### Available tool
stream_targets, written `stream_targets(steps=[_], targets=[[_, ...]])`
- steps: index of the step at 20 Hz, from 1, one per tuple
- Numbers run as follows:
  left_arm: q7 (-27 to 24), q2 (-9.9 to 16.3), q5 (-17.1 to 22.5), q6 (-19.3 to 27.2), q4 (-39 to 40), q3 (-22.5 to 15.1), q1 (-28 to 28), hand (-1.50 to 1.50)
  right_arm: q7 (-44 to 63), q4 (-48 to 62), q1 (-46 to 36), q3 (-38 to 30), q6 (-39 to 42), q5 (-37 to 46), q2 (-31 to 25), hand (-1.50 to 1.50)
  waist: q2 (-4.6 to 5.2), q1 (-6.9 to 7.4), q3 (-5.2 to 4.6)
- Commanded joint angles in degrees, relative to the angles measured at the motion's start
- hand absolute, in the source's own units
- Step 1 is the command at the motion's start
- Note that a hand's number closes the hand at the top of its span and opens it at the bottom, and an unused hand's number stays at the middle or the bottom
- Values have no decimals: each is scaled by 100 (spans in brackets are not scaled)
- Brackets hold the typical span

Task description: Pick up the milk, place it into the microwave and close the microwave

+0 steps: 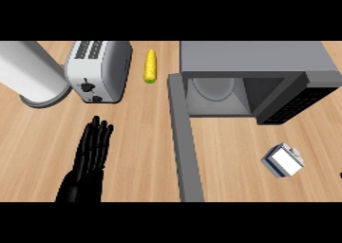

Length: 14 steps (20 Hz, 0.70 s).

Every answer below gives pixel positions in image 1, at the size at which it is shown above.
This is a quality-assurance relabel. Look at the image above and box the grey microwave door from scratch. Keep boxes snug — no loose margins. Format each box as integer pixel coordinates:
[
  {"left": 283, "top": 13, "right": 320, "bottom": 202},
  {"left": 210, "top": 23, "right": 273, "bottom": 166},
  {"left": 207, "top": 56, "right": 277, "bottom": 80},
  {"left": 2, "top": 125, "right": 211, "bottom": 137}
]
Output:
[{"left": 167, "top": 73, "right": 207, "bottom": 203}]

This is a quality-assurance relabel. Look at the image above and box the grey microwave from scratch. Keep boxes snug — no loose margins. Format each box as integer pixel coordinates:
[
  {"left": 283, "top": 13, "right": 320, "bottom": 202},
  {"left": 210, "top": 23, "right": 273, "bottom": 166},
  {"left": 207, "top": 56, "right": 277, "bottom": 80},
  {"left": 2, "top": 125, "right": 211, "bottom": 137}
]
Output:
[{"left": 180, "top": 41, "right": 342, "bottom": 126}]

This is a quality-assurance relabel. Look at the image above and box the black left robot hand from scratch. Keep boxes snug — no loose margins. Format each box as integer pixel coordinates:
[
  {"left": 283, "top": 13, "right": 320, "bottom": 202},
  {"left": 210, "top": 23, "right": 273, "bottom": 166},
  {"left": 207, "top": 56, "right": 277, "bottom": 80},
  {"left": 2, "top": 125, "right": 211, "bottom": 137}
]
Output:
[{"left": 55, "top": 115, "right": 115, "bottom": 203}]

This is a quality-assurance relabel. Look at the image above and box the yellow corn cob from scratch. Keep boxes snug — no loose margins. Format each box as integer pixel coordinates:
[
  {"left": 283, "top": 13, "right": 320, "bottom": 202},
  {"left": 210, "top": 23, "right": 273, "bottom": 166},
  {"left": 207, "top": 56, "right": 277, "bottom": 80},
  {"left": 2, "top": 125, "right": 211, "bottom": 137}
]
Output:
[{"left": 142, "top": 48, "right": 158, "bottom": 84}]

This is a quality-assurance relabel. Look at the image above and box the white milk carton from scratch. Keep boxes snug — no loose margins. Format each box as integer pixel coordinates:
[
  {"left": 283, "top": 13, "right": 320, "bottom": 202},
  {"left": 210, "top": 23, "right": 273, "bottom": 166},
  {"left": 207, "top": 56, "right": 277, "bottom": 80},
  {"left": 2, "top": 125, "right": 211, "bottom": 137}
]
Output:
[{"left": 260, "top": 142, "right": 307, "bottom": 179}]

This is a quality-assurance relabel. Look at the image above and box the grey paper towel holder base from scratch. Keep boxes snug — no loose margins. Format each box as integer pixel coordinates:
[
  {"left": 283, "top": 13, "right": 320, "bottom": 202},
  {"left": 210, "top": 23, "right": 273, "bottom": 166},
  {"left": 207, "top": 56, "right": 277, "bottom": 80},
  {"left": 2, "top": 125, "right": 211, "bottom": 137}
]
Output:
[{"left": 18, "top": 84, "right": 72, "bottom": 109}]

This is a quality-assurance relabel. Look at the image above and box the silver toaster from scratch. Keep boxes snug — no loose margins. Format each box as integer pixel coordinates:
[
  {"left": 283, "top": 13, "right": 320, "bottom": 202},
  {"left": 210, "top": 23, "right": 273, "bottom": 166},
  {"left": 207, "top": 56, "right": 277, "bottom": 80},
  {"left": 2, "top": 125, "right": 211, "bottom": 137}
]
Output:
[{"left": 63, "top": 41, "right": 134, "bottom": 104}]

